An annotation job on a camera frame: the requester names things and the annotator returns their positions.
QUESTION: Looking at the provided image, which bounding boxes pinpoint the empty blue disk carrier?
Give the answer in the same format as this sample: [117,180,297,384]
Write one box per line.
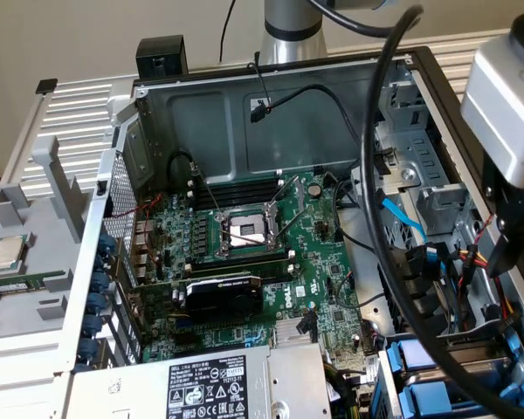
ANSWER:
[396,365,524,416]

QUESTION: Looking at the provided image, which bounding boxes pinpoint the hard disk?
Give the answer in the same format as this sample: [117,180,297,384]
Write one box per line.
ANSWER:
[384,325,523,405]

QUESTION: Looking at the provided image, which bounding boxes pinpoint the silver CPU chip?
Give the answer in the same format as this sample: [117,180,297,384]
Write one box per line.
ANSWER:
[0,235,30,276]

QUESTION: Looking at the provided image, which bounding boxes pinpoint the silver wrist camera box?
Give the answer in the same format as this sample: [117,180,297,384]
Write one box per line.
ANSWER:
[459,30,524,189]

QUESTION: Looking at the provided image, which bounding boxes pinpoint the silver socket locking lever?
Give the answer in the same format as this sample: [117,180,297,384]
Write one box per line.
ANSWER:
[190,161,223,218]
[275,203,307,246]

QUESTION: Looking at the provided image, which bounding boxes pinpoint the open grey PC case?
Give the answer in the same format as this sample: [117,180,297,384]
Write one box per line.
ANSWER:
[54,45,524,419]

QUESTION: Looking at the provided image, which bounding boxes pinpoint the CPU socket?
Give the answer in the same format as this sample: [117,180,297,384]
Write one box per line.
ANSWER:
[216,204,287,258]

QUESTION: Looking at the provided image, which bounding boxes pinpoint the grey metal drive cage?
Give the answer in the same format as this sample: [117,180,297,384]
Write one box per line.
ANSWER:
[372,80,477,239]

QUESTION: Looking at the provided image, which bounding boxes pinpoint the black looped wire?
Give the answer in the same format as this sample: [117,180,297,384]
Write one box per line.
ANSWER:
[167,149,202,193]

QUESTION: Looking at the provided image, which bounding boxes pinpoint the grey power supply unit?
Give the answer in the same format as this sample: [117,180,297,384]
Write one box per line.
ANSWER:
[67,342,333,419]

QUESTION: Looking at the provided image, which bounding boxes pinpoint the black yellow supply wires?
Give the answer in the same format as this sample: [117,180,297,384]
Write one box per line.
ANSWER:
[324,361,375,419]

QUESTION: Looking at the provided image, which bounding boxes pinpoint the black box bracket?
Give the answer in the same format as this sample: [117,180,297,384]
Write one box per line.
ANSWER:
[135,35,189,82]

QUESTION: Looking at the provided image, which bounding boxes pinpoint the black wire with connector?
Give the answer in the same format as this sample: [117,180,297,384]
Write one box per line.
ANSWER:
[249,84,396,175]

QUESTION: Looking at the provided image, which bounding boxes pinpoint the black graphics card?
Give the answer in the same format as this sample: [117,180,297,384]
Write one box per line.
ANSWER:
[128,272,264,324]

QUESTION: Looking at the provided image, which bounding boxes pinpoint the green motherboard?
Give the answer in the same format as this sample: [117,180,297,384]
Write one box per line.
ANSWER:
[128,168,379,396]

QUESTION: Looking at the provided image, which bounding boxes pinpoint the metal port block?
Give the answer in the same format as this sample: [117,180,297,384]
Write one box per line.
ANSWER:
[130,217,161,283]

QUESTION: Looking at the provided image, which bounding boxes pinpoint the silver socket cover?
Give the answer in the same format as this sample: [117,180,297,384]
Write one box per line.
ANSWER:
[265,175,307,219]

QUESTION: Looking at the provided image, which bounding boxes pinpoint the twisted red black wire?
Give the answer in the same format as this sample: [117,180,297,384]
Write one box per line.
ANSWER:
[471,212,499,250]

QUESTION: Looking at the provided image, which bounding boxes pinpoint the black RAM slot row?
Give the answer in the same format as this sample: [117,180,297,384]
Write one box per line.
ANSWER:
[187,171,286,210]
[186,249,294,283]

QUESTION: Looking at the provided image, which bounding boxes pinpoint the grey plastic parts rack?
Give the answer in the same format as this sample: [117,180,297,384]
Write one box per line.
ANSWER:
[0,134,95,344]

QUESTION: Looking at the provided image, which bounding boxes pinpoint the thin black hanging cable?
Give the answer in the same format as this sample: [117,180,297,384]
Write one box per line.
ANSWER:
[218,0,238,63]

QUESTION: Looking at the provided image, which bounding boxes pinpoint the grey metal disk bay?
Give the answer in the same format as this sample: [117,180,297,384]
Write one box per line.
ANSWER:
[373,317,524,419]

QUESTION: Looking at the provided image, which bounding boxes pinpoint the green RAM stick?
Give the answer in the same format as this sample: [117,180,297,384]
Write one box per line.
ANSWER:
[0,271,66,300]

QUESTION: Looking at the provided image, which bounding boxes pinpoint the blue SATA wire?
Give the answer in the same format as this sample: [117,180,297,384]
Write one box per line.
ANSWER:
[377,194,462,319]

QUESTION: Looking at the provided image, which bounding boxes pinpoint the black motherboard wire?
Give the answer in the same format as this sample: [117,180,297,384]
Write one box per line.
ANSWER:
[331,178,383,257]

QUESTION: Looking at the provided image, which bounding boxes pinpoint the silver heatsink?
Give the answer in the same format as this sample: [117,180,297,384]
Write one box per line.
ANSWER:
[273,318,316,347]

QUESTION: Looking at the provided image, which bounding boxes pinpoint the coloured power wire bundle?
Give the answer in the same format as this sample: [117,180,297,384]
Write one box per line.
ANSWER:
[456,243,523,326]

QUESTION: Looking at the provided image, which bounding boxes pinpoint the black plastic bracket stack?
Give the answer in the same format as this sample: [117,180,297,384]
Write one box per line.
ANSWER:
[376,244,449,340]

